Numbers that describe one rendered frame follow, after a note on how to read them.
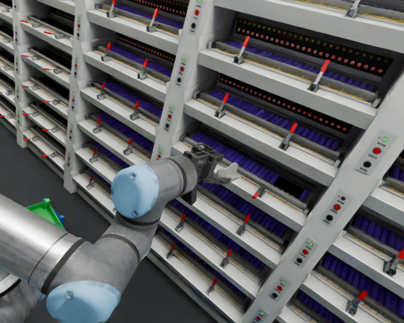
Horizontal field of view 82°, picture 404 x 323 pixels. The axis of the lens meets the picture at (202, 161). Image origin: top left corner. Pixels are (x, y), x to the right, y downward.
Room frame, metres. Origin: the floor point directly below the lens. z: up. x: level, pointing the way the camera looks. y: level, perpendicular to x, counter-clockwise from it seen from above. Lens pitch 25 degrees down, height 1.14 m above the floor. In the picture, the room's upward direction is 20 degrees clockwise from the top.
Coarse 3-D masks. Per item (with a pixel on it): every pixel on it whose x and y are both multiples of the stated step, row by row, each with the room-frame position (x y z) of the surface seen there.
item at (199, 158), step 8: (200, 144) 0.58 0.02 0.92; (184, 152) 0.49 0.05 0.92; (192, 152) 0.55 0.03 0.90; (200, 152) 0.53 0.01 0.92; (208, 152) 0.55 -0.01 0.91; (216, 152) 0.57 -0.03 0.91; (192, 160) 0.48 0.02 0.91; (200, 160) 0.50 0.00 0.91; (208, 160) 0.53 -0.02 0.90; (216, 160) 0.57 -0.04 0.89; (200, 168) 0.52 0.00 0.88; (208, 168) 0.53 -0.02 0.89; (200, 176) 0.53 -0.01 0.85; (208, 176) 0.53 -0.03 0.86
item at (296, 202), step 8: (184, 144) 0.95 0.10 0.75; (192, 144) 0.95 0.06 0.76; (224, 160) 0.88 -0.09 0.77; (240, 168) 0.85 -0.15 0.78; (248, 176) 0.82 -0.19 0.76; (256, 176) 0.82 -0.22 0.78; (256, 184) 0.80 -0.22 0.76; (264, 184) 0.79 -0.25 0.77; (272, 192) 0.78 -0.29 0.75; (280, 192) 0.77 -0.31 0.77; (288, 200) 0.75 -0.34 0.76; (296, 200) 0.75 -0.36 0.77; (296, 208) 0.73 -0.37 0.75; (304, 208) 0.72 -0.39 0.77
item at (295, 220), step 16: (192, 128) 1.05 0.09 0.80; (208, 128) 1.06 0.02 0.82; (176, 144) 0.95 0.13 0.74; (240, 144) 0.99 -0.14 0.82; (272, 160) 0.92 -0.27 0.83; (304, 176) 0.86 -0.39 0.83; (240, 192) 0.79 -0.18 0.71; (320, 192) 0.83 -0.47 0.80; (272, 208) 0.72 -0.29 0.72; (288, 208) 0.73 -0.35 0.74; (288, 224) 0.70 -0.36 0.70; (304, 224) 0.67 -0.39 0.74
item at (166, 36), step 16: (96, 0) 1.29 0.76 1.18; (112, 0) 1.36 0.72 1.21; (128, 0) 1.36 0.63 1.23; (144, 0) 1.30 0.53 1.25; (160, 0) 1.24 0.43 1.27; (96, 16) 1.22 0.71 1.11; (112, 16) 1.19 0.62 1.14; (128, 16) 1.21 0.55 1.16; (144, 16) 1.22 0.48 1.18; (160, 16) 1.23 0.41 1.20; (176, 16) 1.21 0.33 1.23; (128, 32) 1.12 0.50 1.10; (144, 32) 1.07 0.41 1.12; (160, 32) 1.09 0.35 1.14; (176, 32) 1.08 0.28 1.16; (160, 48) 1.04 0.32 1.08; (176, 48) 0.99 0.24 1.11
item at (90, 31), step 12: (120, 0) 1.41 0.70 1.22; (84, 12) 1.25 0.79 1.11; (84, 24) 1.25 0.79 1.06; (96, 24) 1.30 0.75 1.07; (84, 36) 1.25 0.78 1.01; (96, 36) 1.31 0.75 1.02; (108, 36) 1.37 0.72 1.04; (72, 48) 1.29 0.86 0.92; (72, 60) 1.28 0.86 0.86; (84, 60) 1.26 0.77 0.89; (72, 72) 1.28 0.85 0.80; (84, 72) 1.26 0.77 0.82; (96, 72) 1.33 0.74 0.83; (72, 84) 1.28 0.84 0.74; (84, 108) 1.28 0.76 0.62; (72, 120) 1.27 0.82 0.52; (72, 144) 1.26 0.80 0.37; (72, 156) 1.25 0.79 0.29; (72, 168) 1.25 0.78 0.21; (72, 180) 1.25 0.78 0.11; (72, 192) 1.26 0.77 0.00
